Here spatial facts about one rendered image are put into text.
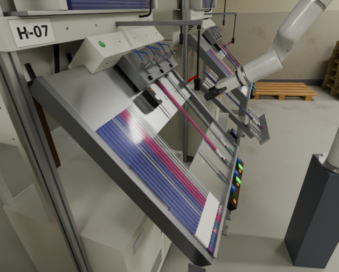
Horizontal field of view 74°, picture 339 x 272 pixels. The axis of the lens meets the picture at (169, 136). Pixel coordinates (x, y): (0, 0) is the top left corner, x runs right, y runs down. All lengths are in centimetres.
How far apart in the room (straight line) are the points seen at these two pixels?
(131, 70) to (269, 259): 140
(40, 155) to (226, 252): 130
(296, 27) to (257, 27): 380
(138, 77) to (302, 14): 61
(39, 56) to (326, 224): 151
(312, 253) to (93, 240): 123
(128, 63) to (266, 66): 53
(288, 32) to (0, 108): 99
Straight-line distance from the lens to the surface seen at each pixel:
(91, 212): 109
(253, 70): 99
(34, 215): 119
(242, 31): 474
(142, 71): 88
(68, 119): 65
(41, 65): 90
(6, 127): 88
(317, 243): 161
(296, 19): 99
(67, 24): 77
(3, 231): 217
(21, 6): 81
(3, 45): 65
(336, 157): 130
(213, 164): 100
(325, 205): 140
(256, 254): 172
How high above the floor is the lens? 138
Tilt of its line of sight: 29 degrees down
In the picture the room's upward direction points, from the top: 2 degrees counter-clockwise
